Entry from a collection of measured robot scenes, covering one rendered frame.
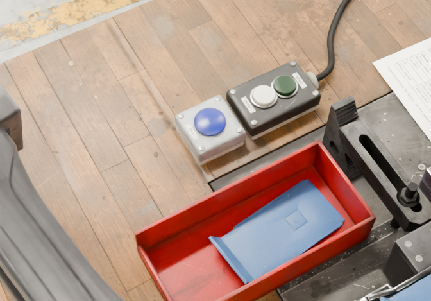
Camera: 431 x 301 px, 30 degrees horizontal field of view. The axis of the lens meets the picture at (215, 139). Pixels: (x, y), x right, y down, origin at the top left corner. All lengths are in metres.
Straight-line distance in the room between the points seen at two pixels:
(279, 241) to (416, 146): 0.23
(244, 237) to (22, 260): 0.46
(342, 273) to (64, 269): 0.49
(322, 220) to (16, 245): 0.51
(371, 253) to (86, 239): 0.34
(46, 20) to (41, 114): 1.29
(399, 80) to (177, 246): 0.38
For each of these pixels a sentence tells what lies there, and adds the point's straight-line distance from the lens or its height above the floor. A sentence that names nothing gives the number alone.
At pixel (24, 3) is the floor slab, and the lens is 2.41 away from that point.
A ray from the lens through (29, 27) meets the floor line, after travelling 2.35.
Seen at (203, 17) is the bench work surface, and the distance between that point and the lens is 1.15.
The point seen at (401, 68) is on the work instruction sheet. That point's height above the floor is 0.90.
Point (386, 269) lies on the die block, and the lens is 0.96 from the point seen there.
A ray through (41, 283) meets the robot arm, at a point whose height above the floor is 1.29.
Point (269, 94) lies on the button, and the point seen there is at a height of 0.94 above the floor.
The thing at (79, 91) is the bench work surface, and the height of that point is 0.90.
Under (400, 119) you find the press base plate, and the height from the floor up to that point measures 0.90.
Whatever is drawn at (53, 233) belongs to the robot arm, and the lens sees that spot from 0.55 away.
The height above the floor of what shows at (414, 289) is 0.99.
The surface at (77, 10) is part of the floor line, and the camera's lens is 2.36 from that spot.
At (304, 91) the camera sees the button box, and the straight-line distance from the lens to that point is 1.05.
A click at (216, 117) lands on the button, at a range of 1.01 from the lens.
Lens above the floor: 1.79
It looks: 59 degrees down
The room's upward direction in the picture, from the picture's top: 1 degrees clockwise
